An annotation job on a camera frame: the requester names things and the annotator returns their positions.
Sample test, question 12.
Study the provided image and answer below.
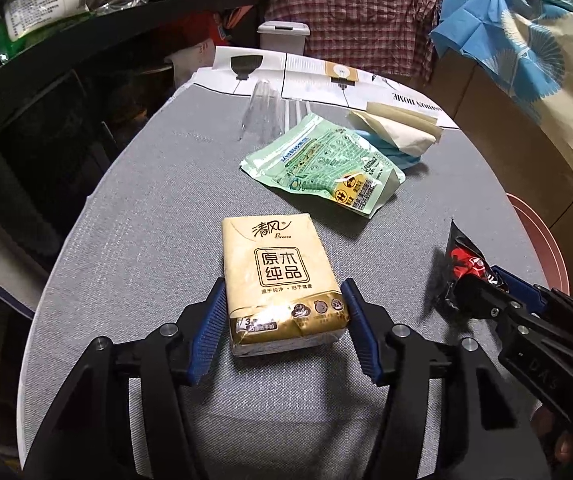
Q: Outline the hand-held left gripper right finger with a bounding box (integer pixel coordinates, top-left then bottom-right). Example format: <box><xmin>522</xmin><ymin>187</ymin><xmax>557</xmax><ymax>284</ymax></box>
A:
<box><xmin>340</xmin><ymin>278</ymin><xmax>552</xmax><ymax>480</ymax></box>

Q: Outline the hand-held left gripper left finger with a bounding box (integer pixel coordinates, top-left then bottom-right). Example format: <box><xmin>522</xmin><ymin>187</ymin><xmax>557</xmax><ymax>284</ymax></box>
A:
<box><xmin>24</xmin><ymin>277</ymin><xmax>230</xmax><ymax>480</ymax></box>

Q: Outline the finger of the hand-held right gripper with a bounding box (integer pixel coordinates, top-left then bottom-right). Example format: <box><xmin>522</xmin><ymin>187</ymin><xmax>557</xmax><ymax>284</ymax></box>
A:
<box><xmin>436</xmin><ymin>277</ymin><xmax>523</xmax><ymax>322</ymax></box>
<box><xmin>490</xmin><ymin>265</ymin><xmax>552</xmax><ymax>309</ymax></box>

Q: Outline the black red snack wrapper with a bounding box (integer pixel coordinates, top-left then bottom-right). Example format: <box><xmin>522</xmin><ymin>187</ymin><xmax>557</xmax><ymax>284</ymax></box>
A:
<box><xmin>443</xmin><ymin>217</ymin><xmax>512</xmax><ymax>293</ymax></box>

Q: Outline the pink bin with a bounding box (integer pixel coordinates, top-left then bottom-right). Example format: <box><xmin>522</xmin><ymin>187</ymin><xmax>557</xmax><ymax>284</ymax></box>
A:
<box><xmin>506</xmin><ymin>194</ymin><xmax>573</xmax><ymax>301</ymax></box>

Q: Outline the yellow tissue pack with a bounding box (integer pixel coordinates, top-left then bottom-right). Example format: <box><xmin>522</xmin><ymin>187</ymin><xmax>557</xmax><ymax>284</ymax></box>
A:
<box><xmin>221</xmin><ymin>212</ymin><xmax>352</xmax><ymax>358</ymax></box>

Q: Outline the blue face mask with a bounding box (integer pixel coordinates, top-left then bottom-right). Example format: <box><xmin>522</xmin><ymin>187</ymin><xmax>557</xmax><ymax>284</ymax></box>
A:
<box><xmin>356</xmin><ymin>130</ymin><xmax>423</xmax><ymax>171</ymax></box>

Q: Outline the green printed packet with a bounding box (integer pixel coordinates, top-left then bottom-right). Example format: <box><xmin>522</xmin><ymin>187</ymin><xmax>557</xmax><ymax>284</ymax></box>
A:
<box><xmin>240</xmin><ymin>112</ymin><xmax>407</xmax><ymax>219</ymax></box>

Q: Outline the beige paper pack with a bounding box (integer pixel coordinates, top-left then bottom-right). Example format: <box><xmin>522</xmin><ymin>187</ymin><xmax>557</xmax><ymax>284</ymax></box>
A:
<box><xmin>349</xmin><ymin>101</ymin><xmax>442</xmax><ymax>157</ymax></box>

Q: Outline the clear plastic wrapper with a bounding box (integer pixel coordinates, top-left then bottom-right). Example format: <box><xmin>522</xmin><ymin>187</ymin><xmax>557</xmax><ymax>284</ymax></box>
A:
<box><xmin>239</xmin><ymin>78</ymin><xmax>287</xmax><ymax>143</ymax></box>

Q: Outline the person's right hand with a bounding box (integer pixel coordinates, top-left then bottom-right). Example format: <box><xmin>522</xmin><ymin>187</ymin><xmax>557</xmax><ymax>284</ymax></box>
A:
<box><xmin>531</xmin><ymin>402</ymin><xmax>573</xmax><ymax>466</ymax></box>

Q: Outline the cream and blue cloth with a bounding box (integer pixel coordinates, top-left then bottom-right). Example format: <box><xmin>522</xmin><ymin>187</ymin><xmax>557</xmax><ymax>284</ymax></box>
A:
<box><xmin>429</xmin><ymin>0</ymin><xmax>573</xmax><ymax>201</ymax></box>

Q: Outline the white printed table cover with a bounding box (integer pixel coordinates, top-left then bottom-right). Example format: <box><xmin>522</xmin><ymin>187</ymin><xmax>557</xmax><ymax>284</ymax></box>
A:
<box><xmin>169</xmin><ymin>46</ymin><xmax>462</xmax><ymax>131</ymax></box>

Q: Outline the plaid shirt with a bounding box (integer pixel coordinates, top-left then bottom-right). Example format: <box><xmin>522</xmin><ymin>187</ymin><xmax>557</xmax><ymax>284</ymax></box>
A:
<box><xmin>261</xmin><ymin>0</ymin><xmax>449</xmax><ymax>91</ymax></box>

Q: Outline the white lidded bin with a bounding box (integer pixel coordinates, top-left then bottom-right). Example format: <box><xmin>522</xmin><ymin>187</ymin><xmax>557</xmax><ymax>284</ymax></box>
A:
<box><xmin>258</xmin><ymin>20</ymin><xmax>312</xmax><ymax>56</ymax></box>

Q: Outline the black shelf rack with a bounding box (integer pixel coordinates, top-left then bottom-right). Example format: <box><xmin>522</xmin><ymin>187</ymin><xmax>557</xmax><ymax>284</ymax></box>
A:
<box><xmin>0</xmin><ymin>0</ymin><xmax>267</xmax><ymax>161</ymax></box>

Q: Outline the green white labelled packet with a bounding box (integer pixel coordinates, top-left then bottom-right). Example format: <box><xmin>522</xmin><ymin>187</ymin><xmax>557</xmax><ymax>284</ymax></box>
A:
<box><xmin>0</xmin><ymin>0</ymin><xmax>90</xmax><ymax>63</ymax></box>

